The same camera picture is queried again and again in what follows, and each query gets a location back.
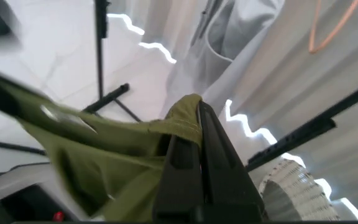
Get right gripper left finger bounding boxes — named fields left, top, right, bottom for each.
left=152, top=134, right=204, bottom=222

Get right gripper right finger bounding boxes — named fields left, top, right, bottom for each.
left=197, top=100, right=265, bottom=222

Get green garment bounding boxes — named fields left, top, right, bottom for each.
left=0, top=77, right=203, bottom=222

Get pale grey shorts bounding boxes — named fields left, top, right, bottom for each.
left=159, top=0, right=286, bottom=116

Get white laundry basket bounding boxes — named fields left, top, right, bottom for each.
left=257, top=158, right=342, bottom=222

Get black clothes rack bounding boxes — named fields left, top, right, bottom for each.
left=81, top=0, right=358, bottom=172

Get pink clothes hanger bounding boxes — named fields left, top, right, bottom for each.
left=308, top=0, right=358, bottom=55

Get white curtain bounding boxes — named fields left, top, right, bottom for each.
left=107, top=0, right=358, bottom=220

